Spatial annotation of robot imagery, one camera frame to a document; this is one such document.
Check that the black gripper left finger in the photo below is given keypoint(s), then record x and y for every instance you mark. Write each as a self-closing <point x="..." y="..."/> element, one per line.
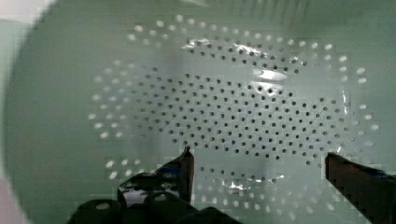
<point x="175" y="177"/>

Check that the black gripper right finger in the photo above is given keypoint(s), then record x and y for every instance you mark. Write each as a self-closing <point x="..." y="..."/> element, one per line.
<point x="371" y="191"/>

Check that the mint green oval strainer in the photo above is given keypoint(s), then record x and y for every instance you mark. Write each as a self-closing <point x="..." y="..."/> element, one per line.
<point x="94" y="92"/>

